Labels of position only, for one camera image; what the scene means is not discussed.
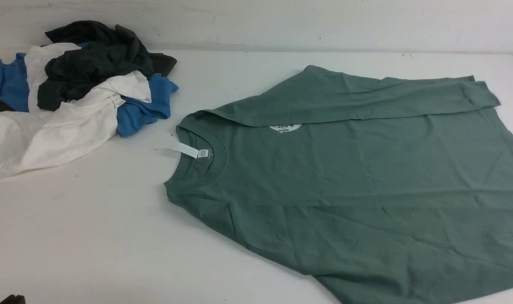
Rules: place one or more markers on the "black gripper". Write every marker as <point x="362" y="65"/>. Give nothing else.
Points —
<point x="14" y="299"/>

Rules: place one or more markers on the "green long-sleeved shirt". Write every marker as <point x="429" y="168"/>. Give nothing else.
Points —
<point x="386" y="191"/>

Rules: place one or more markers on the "white shirt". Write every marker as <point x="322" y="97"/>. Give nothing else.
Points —
<point x="43" y="139"/>

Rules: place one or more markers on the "blue shirt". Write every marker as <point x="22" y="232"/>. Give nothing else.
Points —
<point x="133" y="115"/>

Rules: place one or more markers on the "dark grey shirt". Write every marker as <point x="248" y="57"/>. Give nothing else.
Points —
<point x="102" y="52"/>

